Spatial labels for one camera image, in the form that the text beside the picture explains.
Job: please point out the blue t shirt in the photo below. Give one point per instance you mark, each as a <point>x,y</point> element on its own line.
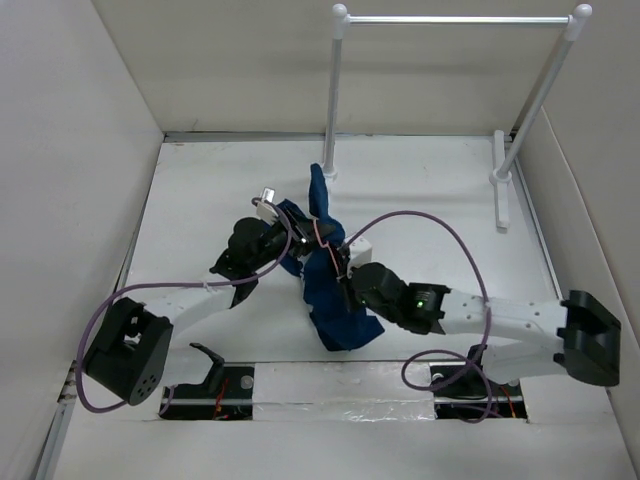
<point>338,328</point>

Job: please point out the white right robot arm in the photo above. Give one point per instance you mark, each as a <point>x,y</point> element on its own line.
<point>578,336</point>

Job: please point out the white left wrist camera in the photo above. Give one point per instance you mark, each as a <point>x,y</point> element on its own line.
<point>264,206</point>

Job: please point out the white clothes rack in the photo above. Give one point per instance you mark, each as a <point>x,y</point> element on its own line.
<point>504,155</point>

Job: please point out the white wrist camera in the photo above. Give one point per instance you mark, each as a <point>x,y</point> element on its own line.
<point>264,206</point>
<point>360,253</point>

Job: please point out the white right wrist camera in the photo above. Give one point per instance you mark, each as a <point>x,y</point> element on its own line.
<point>360,253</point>

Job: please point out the pink wire hanger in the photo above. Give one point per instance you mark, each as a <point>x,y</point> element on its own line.
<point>327,245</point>

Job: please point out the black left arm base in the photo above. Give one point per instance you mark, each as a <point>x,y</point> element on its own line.
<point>199,384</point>

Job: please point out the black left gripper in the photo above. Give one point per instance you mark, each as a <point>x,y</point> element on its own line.
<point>304,238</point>

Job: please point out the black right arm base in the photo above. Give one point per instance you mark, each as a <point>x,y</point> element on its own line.
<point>470,399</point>

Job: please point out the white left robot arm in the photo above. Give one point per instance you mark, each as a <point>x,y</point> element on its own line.
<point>129,352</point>

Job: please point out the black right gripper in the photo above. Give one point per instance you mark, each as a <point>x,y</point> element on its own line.
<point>359,302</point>

